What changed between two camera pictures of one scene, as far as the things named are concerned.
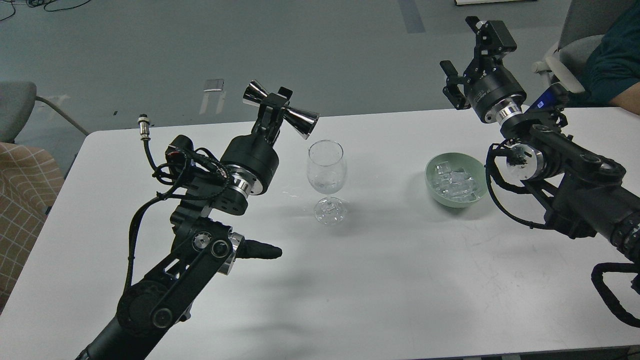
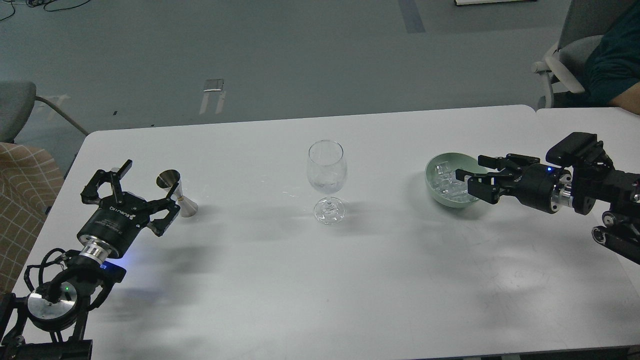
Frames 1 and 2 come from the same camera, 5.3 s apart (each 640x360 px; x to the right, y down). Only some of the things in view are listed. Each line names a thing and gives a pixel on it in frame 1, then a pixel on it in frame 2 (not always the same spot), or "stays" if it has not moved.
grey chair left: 17,102 stays
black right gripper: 487,89 to 534,184
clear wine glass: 327,172 stays
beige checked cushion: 30,179 stays
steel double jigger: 302,121 to 167,179
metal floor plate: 213,85 stays
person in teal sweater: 611,75 stays
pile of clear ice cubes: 455,185 stays
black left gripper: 252,158 to 118,218
